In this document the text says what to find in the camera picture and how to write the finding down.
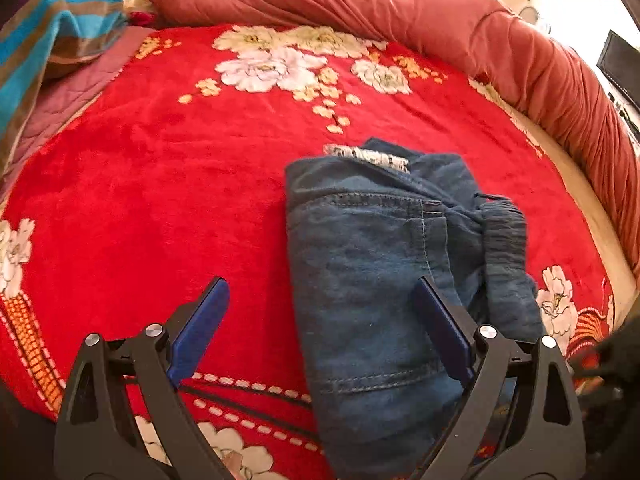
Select beige bed sheet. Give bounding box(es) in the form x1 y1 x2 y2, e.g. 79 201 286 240
505 105 633 321

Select pink quilted sheet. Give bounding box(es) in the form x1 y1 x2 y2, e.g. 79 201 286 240
0 25 156 191

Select white round object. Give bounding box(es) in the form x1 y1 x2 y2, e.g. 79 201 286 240
517 5 551 33

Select black monitor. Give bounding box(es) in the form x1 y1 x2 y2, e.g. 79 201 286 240
596 30 640 138

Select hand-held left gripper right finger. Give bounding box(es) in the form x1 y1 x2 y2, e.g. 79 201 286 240
410 276 586 480

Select striped towel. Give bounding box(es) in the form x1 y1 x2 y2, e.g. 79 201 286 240
0 0 131 171

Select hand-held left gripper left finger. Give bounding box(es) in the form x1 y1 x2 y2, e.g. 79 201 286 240
52 276 236 480

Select blue pants with lace trim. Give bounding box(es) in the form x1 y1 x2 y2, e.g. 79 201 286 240
284 137 548 480

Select red floral blanket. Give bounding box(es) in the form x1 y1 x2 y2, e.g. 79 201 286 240
0 22 618 480

